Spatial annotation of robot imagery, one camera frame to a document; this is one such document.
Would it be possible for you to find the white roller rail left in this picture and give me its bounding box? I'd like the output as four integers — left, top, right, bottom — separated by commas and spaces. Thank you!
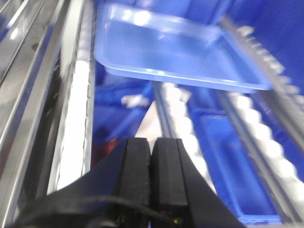
47, 0, 95, 194

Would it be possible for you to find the white roller rail right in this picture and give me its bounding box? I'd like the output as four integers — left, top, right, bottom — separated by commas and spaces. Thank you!
214, 90, 304, 228

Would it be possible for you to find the aluminium shelf frame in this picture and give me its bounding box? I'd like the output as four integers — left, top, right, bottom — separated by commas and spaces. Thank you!
0, 0, 70, 227

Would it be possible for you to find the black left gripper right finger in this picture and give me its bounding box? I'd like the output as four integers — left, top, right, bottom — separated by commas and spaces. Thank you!
151, 138, 244, 228

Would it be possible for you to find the blue storage bin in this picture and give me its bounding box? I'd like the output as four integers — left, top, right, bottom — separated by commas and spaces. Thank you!
191, 112, 281, 225

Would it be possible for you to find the white roller rail middle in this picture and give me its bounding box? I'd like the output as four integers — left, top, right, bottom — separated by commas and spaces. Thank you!
152, 81, 216, 192

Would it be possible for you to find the white roller rail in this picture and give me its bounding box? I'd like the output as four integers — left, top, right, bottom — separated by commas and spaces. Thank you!
47, 0, 95, 194
152, 81, 216, 192
214, 90, 304, 228

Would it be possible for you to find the blue plastic tray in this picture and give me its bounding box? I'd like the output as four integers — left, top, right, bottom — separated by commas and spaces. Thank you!
94, 3, 272, 93

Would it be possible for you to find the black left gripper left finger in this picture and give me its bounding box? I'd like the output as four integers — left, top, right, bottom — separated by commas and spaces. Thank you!
14, 137, 151, 228

